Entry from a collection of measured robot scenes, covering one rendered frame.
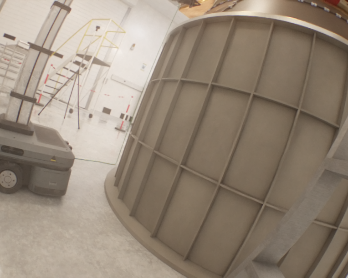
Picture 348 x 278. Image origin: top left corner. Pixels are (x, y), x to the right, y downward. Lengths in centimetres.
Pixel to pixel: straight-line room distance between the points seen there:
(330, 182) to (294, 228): 14
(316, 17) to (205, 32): 60
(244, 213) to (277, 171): 21
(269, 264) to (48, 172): 94
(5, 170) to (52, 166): 23
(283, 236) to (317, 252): 51
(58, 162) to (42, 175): 11
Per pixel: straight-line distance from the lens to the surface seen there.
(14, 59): 517
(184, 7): 231
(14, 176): 103
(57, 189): 109
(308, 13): 123
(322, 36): 102
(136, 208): 115
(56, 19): 119
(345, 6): 160
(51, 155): 101
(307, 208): 55
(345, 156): 59
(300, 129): 86
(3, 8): 875
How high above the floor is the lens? 54
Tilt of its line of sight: 3 degrees down
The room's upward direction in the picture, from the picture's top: 21 degrees clockwise
